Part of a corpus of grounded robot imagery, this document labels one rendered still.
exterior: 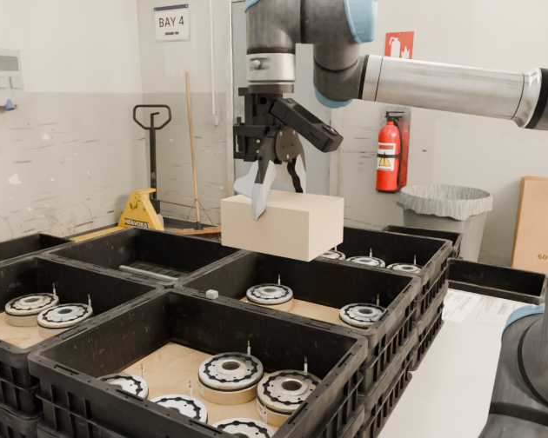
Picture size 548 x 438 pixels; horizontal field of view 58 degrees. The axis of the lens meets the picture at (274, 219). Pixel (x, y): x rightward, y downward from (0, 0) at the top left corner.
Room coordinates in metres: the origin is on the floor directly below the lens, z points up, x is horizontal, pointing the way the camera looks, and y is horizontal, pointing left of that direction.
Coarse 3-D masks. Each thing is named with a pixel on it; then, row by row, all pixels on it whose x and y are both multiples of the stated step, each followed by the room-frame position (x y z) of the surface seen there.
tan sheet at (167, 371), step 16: (160, 352) 0.81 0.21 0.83; (176, 352) 0.81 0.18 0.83; (192, 352) 0.81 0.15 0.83; (128, 368) 0.76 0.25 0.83; (144, 368) 0.76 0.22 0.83; (160, 368) 0.76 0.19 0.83; (176, 368) 0.76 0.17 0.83; (192, 368) 0.76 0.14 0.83; (160, 384) 0.71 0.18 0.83; (176, 384) 0.71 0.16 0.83; (192, 384) 0.71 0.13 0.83; (256, 400) 0.67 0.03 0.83; (208, 416) 0.63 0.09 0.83; (224, 416) 0.63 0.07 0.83; (240, 416) 0.63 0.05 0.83; (256, 416) 0.63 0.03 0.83
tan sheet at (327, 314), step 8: (296, 304) 1.03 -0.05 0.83; (304, 304) 1.03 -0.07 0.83; (312, 304) 1.03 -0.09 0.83; (296, 312) 0.98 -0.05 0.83; (304, 312) 0.98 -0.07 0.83; (312, 312) 0.98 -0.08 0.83; (320, 312) 0.98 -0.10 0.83; (328, 312) 0.98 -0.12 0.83; (336, 312) 0.98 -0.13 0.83; (328, 320) 0.95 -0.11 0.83; (336, 320) 0.95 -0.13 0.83
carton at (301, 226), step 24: (288, 192) 0.84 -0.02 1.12; (240, 216) 0.75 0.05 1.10; (264, 216) 0.73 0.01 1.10; (288, 216) 0.71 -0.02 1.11; (312, 216) 0.70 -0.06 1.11; (336, 216) 0.77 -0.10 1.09; (240, 240) 0.75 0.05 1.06; (264, 240) 0.73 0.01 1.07; (288, 240) 0.71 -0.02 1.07; (312, 240) 0.70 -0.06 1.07; (336, 240) 0.77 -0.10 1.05
